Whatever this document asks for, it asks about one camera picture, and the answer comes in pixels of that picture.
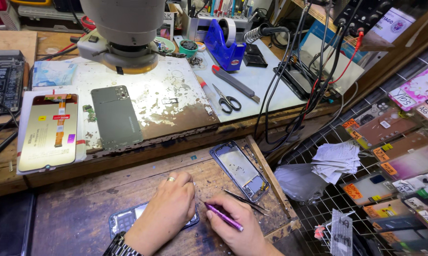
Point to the person's left hand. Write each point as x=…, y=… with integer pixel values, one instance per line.
x=164, y=209

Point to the person's right hand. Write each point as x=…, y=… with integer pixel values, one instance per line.
x=244, y=231

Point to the purple screwdriver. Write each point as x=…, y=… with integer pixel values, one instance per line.
x=222, y=216

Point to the smartphone with clear edge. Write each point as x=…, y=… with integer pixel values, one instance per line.
x=123, y=220

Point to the black tweezers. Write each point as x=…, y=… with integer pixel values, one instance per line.
x=246, y=202

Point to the grey plastic bag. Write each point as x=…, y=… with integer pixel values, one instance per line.
x=299, y=183

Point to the clear packet with handwritten tag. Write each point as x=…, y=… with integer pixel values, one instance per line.
x=341, y=234

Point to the dark green phone back cover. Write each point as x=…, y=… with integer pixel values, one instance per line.
x=116, y=119

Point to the metal card tray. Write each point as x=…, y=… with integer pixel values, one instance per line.
x=169, y=101

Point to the stack of paper receipts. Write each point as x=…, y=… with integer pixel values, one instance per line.
x=336, y=160

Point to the worn white work mat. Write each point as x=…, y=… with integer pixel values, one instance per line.
x=171, y=89

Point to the small green circuit board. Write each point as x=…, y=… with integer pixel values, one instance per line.
x=89, y=113

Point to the white brush with orange tip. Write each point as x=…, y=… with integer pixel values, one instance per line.
x=206, y=90

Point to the replacement phone screen in packaging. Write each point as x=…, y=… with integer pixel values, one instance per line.
x=50, y=131

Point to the pale blue work mat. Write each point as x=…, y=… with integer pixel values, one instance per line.
x=267, y=89

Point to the grey and red utility knife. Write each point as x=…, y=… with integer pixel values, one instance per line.
x=233, y=81

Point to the pile of small metal parts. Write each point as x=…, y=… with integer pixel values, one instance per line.
x=195, y=61

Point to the black tablet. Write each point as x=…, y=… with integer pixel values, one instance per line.
x=7, y=227

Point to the green cup with dark contents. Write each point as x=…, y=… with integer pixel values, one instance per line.
x=188, y=48

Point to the green bowl with parts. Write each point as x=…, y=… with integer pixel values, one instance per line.
x=167, y=43

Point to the blue tape dispenser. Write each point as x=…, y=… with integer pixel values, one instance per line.
x=222, y=49

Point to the rack of packaged phone cases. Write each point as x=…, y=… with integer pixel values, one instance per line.
x=402, y=160

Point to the banknote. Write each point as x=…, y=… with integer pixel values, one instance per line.
x=53, y=73

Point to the grey microscope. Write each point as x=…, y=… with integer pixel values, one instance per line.
x=123, y=32

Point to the grey tool organizer with tools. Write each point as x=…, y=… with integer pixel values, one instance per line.
x=206, y=21

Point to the soldering iron with spring holder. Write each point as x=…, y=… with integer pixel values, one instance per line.
x=267, y=31

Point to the black electronic tester board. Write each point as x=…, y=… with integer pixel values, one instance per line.
x=4, y=81

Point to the black power supply unit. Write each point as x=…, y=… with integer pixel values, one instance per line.
x=363, y=12

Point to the white printed card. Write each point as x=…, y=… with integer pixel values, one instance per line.
x=393, y=25

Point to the blue phone middle frame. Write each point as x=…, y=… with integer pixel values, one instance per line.
x=238, y=167

